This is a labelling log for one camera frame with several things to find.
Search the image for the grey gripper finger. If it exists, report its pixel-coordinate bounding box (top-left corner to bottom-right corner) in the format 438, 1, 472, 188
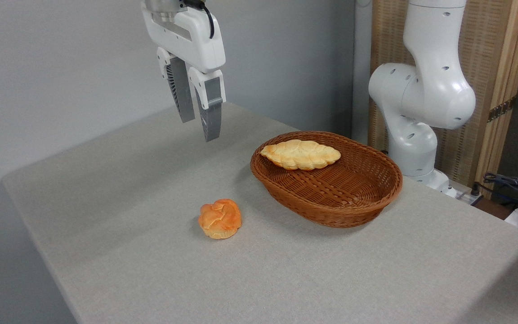
188, 67, 226, 143
157, 47, 196, 123

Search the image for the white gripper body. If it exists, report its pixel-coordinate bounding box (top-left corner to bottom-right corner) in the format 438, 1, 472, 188
141, 0, 226, 73

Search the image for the long braided bread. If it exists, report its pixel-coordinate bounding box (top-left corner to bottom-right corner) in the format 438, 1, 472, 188
260, 139, 342, 171

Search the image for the round knotted bread roll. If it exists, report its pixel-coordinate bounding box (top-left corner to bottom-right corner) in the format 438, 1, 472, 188
198, 199, 242, 239

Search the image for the brown wicker basket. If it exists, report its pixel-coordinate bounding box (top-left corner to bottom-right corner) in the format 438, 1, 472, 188
250, 131, 403, 229

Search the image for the white power strip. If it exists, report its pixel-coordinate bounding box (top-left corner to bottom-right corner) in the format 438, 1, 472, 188
456, 188, 484, 206

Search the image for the wooden folding screen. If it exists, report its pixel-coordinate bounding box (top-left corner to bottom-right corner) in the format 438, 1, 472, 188
369, 0, 518, 198

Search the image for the metal screen hinge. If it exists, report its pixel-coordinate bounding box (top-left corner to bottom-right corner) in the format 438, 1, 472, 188
487, 96, 517, 123

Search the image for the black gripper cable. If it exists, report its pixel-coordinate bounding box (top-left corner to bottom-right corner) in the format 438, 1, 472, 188
185, 0, 215, 40

